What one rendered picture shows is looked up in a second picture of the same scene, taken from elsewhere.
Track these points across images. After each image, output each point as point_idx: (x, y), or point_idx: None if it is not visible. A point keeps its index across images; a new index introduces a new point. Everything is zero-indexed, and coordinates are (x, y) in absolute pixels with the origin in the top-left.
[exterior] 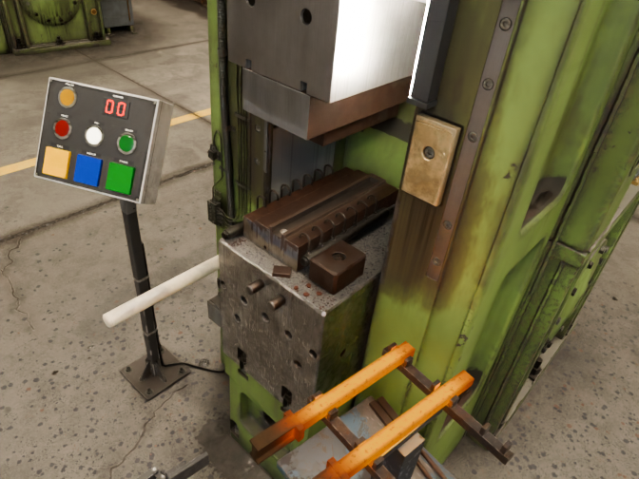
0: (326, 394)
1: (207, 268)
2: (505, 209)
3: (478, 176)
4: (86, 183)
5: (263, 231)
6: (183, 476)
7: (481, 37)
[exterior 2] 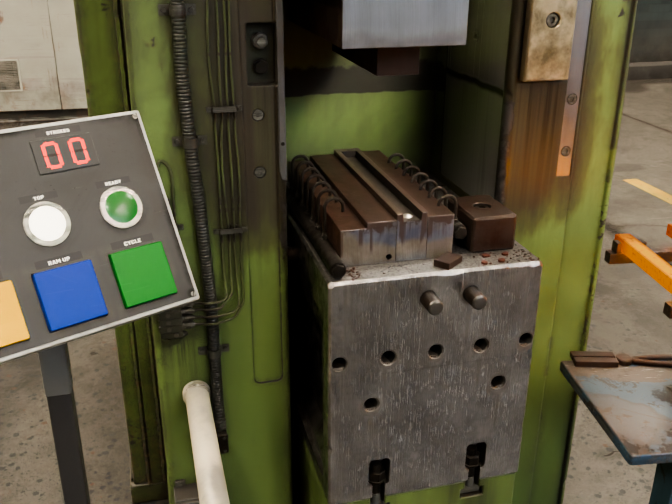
0: None
1: (210, 413)
2: (624, 49)
3: (594, 27)
4: (83, 321)
5: (386, 230)
6: None
7: None
